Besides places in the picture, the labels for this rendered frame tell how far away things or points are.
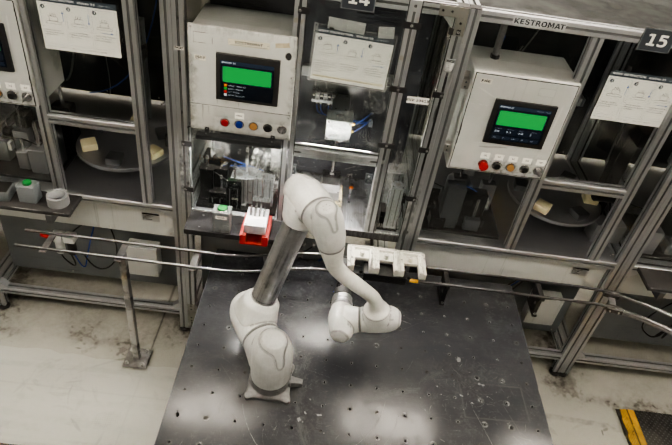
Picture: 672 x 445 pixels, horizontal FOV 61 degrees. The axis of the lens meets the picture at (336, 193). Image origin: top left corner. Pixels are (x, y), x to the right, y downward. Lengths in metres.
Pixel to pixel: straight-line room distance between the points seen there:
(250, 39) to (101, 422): 1.98
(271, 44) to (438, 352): 1.48
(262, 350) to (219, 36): 1.19
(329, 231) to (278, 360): 0.57
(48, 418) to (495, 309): 2.22
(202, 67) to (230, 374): 1.23
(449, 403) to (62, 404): 1.89
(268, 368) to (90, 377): 1.36
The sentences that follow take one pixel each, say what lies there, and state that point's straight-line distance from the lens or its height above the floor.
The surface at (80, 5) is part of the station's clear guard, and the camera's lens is 2.44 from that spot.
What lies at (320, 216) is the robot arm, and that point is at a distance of 1.86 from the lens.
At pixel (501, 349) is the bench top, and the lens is 2.75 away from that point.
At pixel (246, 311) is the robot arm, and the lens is 2.29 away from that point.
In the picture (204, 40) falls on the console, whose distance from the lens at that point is 2.30.
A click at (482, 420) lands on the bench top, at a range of 2.50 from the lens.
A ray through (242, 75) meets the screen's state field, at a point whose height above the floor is 1.66.
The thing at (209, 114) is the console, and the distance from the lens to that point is 2.44.
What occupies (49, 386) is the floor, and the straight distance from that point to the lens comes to 3.36.
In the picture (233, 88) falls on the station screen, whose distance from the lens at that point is 2.33.
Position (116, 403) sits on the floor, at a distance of 3.23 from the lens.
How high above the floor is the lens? 2.69
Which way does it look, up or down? 37 degrees down
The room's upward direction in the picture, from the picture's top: 9 degrees clockwise
